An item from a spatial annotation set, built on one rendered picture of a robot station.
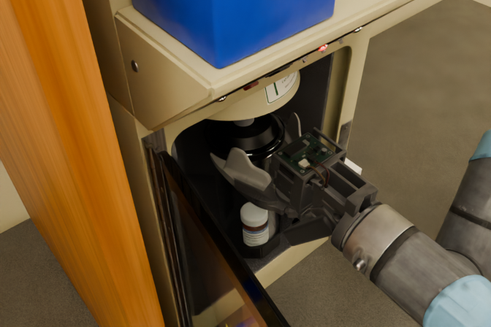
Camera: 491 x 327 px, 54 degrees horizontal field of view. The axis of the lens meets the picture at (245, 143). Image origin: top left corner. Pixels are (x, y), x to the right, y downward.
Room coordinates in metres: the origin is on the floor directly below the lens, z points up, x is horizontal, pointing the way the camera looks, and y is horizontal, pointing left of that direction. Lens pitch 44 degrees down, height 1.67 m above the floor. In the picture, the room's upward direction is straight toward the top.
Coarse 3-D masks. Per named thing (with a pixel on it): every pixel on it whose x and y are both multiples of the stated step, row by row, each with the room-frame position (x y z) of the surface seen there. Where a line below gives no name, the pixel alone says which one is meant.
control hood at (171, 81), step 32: (352, 0) 0.32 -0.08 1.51; (384, 0) 0.32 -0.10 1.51; (128, 32) 0.29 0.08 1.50; (160, 32) 0.27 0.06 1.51; (320, 32) 0.28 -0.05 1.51; (128, 64) 0.30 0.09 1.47; (160, 64) 0.26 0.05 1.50; (192, 64) 0.24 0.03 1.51; (256, 64) 0.24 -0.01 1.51; (160, 96) 0.26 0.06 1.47; (192, 96) 0.23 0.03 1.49; (160, 128) 0.28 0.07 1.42
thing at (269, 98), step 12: (276, 84) 0.44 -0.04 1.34; (288, 84) 0.45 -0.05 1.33; (252, 96) 0.42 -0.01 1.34; (264, 96) 0.43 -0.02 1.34; (276, 96) 0.43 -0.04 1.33; (288, 96) 0.45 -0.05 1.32; (228, 108) 0.41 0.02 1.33; (240, 108) 0.41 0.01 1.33; (252, 108) 0.42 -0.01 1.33; (264, 108) 0.42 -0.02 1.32; (276, 108) 0.43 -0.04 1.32; (228, 120) 0.41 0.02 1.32
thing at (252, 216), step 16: (272, 112) 0.51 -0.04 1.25; (208, 128) 0.47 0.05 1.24; (208, 144) 0.45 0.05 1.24; (272, 144) 0.44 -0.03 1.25; (256, 160) 0.42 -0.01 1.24; (224, 192) 0.44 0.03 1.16; (224, 208) 0.44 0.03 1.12; (240, 208) 0.42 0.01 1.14; (256, 208) 0.42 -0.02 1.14; (224, 224) 0.44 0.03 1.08; (240, 224) 0.42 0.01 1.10; (256, 224) 0.42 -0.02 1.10; (272, 224) 0.43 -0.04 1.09; (240, 240) 0.42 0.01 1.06; (256, 240) 0.42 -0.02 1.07
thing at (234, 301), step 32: (160, 160) 0.28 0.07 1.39; (192, 192) 0.24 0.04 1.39; (192, 224) 0.23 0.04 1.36; (192, 256) 0.24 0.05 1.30; (224, 256) 0.18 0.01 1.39; (192, 288) 0.25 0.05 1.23; (224, 288) 0.18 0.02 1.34; (256, 288) 0.16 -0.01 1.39; (192, 320) 0.26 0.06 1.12; (224, 320) 0.19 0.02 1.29; (256, 320) 0.14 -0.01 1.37
